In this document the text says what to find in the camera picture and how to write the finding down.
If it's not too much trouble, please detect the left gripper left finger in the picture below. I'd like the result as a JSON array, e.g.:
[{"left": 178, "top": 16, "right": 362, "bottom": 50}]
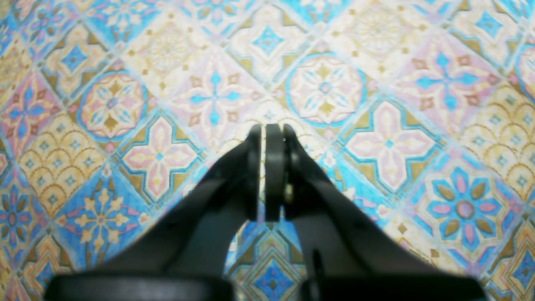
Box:
[{"left": 44, "top": 125, "right": 262, "bottom": 301}]

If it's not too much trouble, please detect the patterned pastel tablecloth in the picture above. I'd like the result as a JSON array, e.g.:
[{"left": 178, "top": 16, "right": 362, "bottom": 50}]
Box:
[{"left": 0, "top": 0, "right": 535, "bottom": 301}]

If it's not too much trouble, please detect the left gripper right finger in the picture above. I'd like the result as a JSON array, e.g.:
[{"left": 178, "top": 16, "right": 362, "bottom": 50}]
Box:
[{"left": 265, "top": 124, "right": 487, "bottom": 301}]

